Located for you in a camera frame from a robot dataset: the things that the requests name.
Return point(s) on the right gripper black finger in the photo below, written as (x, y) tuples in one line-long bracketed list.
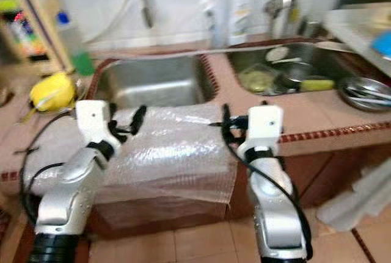
[(226, 126)]

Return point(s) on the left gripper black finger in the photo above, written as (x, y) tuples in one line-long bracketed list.
[(139, 119)]

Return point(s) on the yellow plastic dish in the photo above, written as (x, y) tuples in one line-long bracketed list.
[(52, 91)]

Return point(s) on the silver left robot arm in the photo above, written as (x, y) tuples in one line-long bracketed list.
[(67, 190)]

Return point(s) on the steel sink basin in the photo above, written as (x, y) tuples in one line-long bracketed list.
[(146, 83), (244, 57)]

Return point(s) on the clear bubble wrap sheet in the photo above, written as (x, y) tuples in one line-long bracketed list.
[(171, 153)]

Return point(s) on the green translucent food container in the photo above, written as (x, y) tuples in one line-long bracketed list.
[(256, 81)]

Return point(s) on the green soap bottle blue cap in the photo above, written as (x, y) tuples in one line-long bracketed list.
[(82, 61)]

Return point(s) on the steel pot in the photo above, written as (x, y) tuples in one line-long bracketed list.
[(296, 74)]

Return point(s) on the white round sink strainer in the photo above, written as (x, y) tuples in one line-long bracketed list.
[(277, 54)]

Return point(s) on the yellow-green sponge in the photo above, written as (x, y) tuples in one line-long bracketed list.
[(317, 84)]

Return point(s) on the small white spray bottle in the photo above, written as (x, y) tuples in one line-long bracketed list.
[(211, 25)]

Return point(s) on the brown under-counter cabinet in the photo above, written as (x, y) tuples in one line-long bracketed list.
[(336, 165)]

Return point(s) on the thin white tube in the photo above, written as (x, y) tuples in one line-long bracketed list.
[(121, 13)]

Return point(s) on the white detergent bottle yellow cap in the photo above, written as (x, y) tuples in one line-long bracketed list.
[(241, 13)]

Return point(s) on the steel bowl with utensils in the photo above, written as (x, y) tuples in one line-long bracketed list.
[(360, 95)]

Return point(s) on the white plastic bag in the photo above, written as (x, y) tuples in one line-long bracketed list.
[(354, 199)]

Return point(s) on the cream water ionizer appliance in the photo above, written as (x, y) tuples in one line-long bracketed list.
[(30, 31)]

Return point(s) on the white drainer tray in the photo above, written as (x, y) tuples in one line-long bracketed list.
[(351, 31)]

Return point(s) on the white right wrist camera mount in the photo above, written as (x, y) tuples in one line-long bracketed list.
[(263, 126)]

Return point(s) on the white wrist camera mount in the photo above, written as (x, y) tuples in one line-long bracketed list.
[(263, 126), (91, 119)]

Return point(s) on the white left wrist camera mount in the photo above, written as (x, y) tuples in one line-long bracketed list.
[(91, 119)]

